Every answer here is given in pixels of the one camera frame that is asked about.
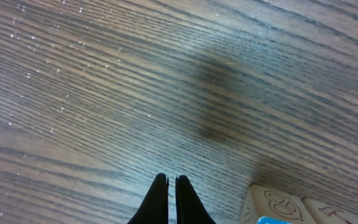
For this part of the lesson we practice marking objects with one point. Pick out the white block blue side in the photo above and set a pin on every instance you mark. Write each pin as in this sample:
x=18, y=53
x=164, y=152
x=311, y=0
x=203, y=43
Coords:
x=267, y=205

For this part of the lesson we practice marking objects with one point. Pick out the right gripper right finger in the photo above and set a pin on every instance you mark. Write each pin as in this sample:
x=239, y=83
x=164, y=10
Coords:
x=190, y=209

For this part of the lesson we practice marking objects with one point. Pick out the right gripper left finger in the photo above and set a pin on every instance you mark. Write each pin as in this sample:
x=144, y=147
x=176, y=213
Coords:
x=154, y=207

